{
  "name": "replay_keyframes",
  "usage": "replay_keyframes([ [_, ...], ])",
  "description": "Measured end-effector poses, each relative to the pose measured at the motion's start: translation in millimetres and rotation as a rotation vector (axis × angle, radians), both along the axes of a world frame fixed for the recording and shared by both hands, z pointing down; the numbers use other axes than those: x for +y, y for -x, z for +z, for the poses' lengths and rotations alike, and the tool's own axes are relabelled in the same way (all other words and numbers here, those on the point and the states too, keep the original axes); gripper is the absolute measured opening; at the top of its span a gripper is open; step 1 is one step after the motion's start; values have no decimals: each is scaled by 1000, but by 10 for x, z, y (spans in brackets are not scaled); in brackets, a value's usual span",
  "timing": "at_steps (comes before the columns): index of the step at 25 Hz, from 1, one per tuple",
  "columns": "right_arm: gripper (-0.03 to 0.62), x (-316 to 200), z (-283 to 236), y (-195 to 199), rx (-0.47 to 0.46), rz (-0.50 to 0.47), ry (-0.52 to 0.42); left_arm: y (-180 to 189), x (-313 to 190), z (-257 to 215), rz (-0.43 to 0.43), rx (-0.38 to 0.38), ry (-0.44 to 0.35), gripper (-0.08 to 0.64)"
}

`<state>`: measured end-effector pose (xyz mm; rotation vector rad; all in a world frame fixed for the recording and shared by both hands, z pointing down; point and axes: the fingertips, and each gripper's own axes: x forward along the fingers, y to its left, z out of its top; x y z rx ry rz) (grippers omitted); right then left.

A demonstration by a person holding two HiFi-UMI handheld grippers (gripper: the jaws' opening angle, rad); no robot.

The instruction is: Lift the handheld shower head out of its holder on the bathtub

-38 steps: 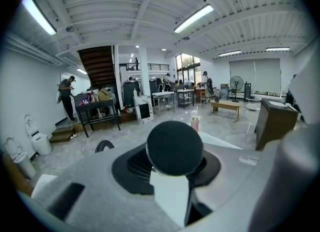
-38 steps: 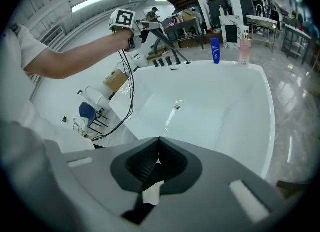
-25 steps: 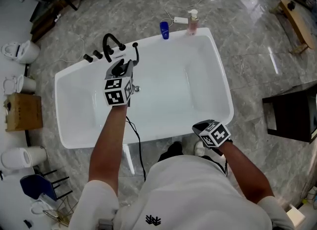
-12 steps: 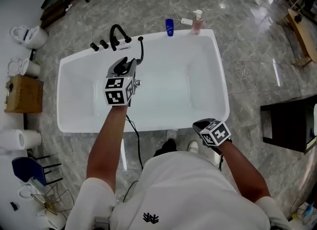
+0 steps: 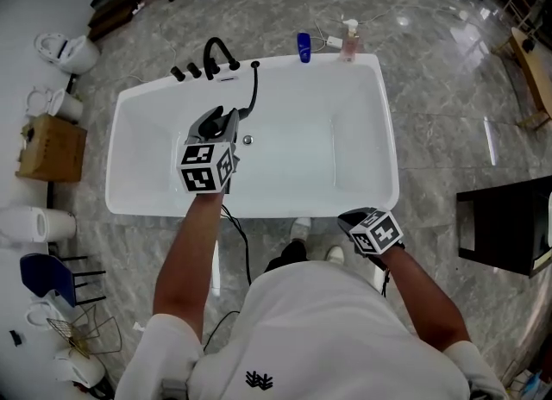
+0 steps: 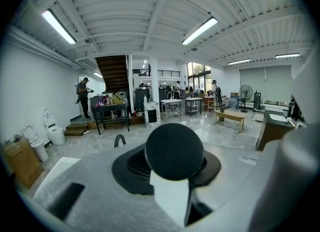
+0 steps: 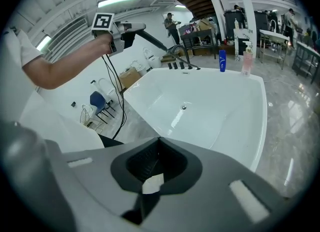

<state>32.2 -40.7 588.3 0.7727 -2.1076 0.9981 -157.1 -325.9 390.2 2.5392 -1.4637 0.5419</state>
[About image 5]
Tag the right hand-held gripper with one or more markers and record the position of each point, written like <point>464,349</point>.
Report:
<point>379,234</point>

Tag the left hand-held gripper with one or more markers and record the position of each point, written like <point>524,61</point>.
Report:
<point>202,170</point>

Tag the person's right forearm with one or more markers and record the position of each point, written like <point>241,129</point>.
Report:
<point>427,303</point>

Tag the person's left forearm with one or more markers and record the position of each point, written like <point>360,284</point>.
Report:
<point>190,260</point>

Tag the white bathtub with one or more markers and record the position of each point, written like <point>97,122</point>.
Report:
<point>293,165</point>

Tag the chrome tub drain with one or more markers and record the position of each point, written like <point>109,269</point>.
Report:
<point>247,139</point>

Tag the person's right white shoe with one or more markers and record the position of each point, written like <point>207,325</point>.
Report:
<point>334,254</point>

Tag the person's white shoe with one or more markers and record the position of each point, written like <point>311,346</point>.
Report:
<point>334,254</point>
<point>301,228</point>

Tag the person's left white shoe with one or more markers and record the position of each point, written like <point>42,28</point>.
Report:
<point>301,228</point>

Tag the person's black trousers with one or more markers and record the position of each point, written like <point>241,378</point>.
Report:
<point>289,256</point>

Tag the black curved tub faucet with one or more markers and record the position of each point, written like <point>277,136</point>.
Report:
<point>215,40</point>

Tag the blue shampoo bottle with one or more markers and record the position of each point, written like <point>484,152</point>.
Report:
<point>304,47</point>

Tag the person's white shirt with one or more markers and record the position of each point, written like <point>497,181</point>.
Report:
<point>323,338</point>

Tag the white power strip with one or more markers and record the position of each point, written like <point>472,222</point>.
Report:
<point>334,41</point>

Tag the dark wooden platform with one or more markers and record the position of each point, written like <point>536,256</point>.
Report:
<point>125,10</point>

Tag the black side table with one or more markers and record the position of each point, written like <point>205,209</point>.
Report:
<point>504,226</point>

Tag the pink pump bottle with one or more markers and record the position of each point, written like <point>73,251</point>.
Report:
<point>349,47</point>

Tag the brown cardboard box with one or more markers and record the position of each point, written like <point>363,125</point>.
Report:
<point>52,148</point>

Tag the white paper scrap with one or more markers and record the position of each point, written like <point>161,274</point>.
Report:
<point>137,326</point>

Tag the blue chair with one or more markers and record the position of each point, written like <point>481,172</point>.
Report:
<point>47,277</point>

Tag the light wooden table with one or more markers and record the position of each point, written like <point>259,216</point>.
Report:
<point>532,70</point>

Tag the white ceramic fixture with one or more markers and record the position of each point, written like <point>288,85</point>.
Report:
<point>79,368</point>

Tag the small black device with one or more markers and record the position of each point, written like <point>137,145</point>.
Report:
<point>15,337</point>

